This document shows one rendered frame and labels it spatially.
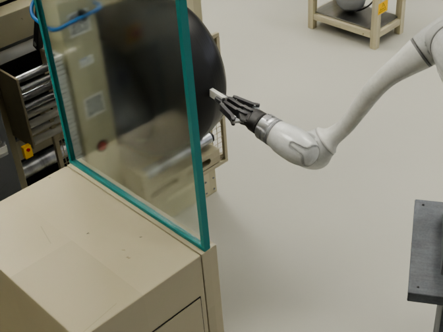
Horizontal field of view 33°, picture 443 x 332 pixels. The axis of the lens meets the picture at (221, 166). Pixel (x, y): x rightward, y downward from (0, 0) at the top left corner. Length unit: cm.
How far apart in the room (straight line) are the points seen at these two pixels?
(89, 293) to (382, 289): 199
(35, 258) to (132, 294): 27
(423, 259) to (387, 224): 115
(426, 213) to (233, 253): 113
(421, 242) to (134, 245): 125
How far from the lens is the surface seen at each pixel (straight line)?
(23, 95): 283
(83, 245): 184
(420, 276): 262
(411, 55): 222
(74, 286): 174
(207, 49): 252
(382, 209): 391
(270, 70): 512
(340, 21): 550
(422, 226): 281
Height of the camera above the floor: 245
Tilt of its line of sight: 36 degrees down
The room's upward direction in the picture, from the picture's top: 4 degrees counter-clockwise
